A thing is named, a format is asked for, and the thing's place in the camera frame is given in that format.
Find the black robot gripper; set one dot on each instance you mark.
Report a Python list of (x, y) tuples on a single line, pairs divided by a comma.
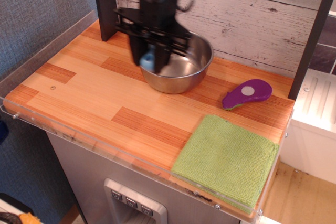
[(154, 23)]

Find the blue grey toy scooper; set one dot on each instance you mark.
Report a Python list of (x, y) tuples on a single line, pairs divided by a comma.
[(147, 61)]

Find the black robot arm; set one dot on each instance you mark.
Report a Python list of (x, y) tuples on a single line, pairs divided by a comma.
[(153, 28)]

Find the stainless steel pot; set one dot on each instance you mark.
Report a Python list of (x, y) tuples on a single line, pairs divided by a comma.
[(183, 73)]

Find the purple toy eggplant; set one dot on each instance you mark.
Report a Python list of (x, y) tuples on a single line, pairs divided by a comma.
[(254, 90)]

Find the green cloth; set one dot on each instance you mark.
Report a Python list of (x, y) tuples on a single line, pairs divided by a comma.
[(230, 161)]

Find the silver toy fridge cabinet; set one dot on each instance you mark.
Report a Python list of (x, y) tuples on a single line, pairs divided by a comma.
[(86, 172)]

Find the silver dispenser panel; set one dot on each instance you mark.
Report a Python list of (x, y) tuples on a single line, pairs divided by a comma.
[(129, 206)]

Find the white toy sink unit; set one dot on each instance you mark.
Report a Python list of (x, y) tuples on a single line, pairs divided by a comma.
[(310, 144)]

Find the orange black object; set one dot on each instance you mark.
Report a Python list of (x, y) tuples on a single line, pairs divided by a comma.
[(25, 218)]

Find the dark left post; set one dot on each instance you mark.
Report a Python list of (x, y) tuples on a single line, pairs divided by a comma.
[(107, 18)]

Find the dark post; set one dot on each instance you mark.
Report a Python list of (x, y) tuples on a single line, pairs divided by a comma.
[(107, 18), (314, 36)]

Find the clear acrylic guard rail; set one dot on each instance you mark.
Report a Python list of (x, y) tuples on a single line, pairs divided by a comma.
[(146, 137)]

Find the dark right post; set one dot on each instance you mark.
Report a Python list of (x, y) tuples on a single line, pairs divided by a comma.
[(314, 36)]

